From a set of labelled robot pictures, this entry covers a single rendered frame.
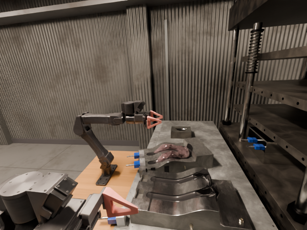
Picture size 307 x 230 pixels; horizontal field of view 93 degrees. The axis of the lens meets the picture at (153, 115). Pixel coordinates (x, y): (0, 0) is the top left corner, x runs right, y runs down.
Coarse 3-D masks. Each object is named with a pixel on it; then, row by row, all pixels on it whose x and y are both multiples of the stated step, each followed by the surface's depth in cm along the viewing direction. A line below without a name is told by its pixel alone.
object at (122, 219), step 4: (124, 208) 68; (120, 216) 65; (124, 216) 66; (108, 220) 65; (112, 220) 65; (116, 220) 65; (120, 220) 65; (124, 220) 65; (108, 224) 66; (120, 224) 65; (124, 224) 65
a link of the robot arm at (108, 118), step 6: (84, 114) 91; (90, 114) 87; (96, 114) 86; (102, 114) 86; (108, 114) 85; (114, 114) 85; (120, 114) 85; (78, 120) 84; (84, 120) 85; (90, 120) 85; (96, 120) 85; (102, 120) 84; (108, 120) 83; (78, 126) 85; (78, 132) 87
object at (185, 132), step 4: (172, 128) 151; (176, 128) 151; (180, 128) 152; (184, 128) 151; (188, 128) 149; (172, 132) 143; (176, 132) 142; (180, 132) 141; (184, 132) 140; (188, 132) 140; (172, 136) 144; (176, 136) 143; (180, 136) 142; (184, 136) 142; (188, 136) 141
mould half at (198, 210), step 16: (160, 176) 83; (176, 176) 82; (144, 192) 72; (160, 192) 72; (176, 192) 72; (224, 192) 73; (144, 208) 64; (160, 208) 64; (176, 208) 63; (192, 208) 60; (208, 208) 57; (224, 208) 65; (240, 208) 64; (144, 224) 65; (160, 224) 64; (176, 224) 62; (192, 224) 60; (208, 224) 59; (224, 224) 58; (240, 224) 58
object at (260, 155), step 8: (256, 128) 119; (248, 136) 125; (256, 136) 111; (264, 136) 105; (248, 144) 125; (264, 144) 101; (272, 144) 98; (256, 152) 111; (264, 152) 101; (272, 152) 99; (280, 152) 98; (264, 160) 102; (272, 160) 101; (280, 160) 100; (288, 160) 99; (296, 160) 98
